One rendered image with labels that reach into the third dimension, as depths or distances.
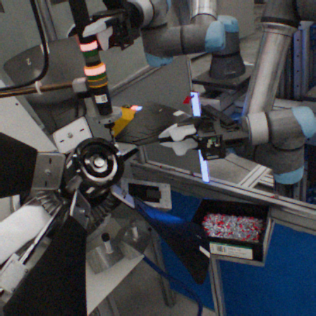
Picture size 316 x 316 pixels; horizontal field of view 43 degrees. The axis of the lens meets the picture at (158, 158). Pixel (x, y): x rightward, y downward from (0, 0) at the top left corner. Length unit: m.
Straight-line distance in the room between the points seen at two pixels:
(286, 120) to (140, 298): 1.46
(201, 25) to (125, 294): 1.53
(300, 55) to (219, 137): 0.75
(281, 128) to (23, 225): 0.62
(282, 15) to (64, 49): 0.54
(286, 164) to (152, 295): 1.34
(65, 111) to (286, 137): 0.52
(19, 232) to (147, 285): 1.37
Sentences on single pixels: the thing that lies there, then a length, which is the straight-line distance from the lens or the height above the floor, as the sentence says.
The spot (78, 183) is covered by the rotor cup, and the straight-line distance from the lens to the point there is 0.86.
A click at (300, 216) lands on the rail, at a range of 1.25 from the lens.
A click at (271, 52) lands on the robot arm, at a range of 1.06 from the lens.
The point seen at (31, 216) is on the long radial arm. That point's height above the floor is 1.12.
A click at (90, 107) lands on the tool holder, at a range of 0.91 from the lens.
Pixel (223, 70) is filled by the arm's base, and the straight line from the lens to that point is 1.67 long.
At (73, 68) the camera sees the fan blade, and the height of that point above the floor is 1.37.
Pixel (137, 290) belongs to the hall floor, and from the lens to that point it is 2.22.
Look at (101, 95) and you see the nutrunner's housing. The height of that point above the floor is 1.34.
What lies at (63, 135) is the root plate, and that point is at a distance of 0.96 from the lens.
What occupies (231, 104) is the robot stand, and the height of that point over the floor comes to 0.93.
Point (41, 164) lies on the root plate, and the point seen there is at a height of 1.24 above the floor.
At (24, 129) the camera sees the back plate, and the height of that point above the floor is 1.21.
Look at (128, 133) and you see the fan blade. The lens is 1.03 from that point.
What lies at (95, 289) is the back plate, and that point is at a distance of 1.10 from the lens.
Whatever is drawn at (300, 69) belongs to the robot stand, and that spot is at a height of 1.07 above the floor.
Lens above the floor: 1.65
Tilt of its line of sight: 31 degrees down
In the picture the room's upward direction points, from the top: 12 degrees counter-clockwise
